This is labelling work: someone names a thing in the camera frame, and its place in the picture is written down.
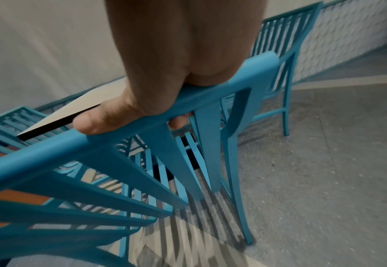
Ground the person's right hand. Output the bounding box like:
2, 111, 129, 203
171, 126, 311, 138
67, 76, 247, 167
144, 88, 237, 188
73, 0, 268, 135

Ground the blue slatted chair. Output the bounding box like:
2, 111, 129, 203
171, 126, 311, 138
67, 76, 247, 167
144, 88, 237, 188
220, 1, 324, 137
0, 106, 69, 158
0, 51, 280, 267

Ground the beige table with black edge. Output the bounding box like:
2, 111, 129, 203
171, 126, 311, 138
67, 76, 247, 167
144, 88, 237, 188
17, 76, 129, 142

